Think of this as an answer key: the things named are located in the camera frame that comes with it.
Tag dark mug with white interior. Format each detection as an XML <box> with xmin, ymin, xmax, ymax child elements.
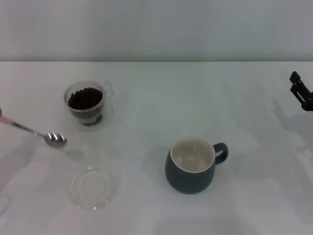
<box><xmin>165</xmin><ymin>134</ymin><xmax>229</xmax><ymax>195</ymax></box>

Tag empty clear glass saucer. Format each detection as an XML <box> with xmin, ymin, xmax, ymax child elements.
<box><xmin>70</xmin><ymin>166</ymin><xmax>118</xmax><ymax>211</ymax></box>

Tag clear glass cup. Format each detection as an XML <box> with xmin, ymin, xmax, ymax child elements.
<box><xmin>64</xmin><ymin>80</ymin><xmax>115</xmax><ymax>124</ymax></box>

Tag pink handled metal spoon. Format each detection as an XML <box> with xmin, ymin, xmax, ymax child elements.
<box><xmin>0</xmin><ymin>115</ymin><xmax>68</xmax><ymax>149</ymax></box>

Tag clear glass saucer with beans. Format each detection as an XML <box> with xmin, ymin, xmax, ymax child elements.
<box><xmin>63</xmin><ymin>97</ymin><xmax>115</xmax><ymax>133</ymax></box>

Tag coffee bean pile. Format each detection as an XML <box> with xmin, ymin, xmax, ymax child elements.
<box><xmin>67</xmin><ymin>87</ymin><xmax>103</xmax><ymax>110</ymax></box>

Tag loose coffee beans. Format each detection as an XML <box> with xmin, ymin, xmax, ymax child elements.
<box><xmin>82</xmin><ymin>114</ymin><xmax>103</xmax><ymax>127</ymax></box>

